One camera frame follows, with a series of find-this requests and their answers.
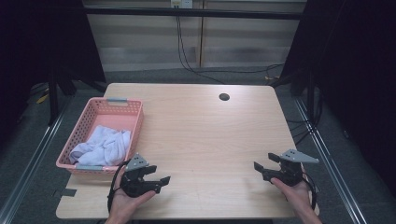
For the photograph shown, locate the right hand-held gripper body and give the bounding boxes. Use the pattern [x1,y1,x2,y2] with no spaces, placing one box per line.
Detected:
[262,148,320,188]

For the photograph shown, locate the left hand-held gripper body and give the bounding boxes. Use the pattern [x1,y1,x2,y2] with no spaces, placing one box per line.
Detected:
[120,152,163,199]

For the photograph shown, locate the white patterned garment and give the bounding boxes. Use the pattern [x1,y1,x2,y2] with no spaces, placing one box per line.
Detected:
[68,124,133,167]

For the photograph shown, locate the pink perforated plastic basket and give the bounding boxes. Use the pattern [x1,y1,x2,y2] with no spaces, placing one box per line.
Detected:
[55,96,145,177]

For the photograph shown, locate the person's right hand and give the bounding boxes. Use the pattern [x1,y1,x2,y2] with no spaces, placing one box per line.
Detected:
[270,164,313,217]

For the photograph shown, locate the person's left hand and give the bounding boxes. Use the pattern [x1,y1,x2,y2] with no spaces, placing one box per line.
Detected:
[106,166,157,220]

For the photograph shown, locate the black tape piece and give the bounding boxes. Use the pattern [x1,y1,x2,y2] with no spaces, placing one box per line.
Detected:
[52,188,78,199]

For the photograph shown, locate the black curtain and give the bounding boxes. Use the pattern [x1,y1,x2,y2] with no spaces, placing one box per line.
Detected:
[0,0,107,147]
[270,0,396,197]

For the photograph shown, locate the black metal stand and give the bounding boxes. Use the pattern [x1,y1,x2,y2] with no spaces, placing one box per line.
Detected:
[47,63,61,126]

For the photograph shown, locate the yellow floor object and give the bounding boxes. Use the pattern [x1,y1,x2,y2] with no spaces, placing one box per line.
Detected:
[35,92,50,105]

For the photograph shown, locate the black horizontal bar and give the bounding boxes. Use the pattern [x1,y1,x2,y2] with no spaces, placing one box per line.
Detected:
[83,7,305,21]

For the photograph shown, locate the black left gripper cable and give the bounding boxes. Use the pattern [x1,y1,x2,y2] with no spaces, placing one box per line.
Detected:
[106,160,131,215]

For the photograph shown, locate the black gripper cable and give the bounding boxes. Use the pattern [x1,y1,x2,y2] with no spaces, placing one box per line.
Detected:
[106,160,131,215]
[302,172,319,211]

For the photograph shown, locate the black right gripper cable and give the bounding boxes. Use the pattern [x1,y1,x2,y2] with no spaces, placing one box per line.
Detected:
[302,172,319,211]

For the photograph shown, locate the metal floor rail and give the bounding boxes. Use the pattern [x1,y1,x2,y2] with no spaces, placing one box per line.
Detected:
[0,101,72,224]
[293,96,369,224]

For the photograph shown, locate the black floor cables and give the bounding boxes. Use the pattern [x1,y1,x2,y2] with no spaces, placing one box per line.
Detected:
[285,87,324,147]

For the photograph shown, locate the black hanging wall cable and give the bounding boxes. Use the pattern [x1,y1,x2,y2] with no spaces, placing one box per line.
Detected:
[176,7,285,85]

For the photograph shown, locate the white wall socket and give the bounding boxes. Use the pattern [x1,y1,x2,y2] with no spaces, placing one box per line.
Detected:
[170,0,194,9]

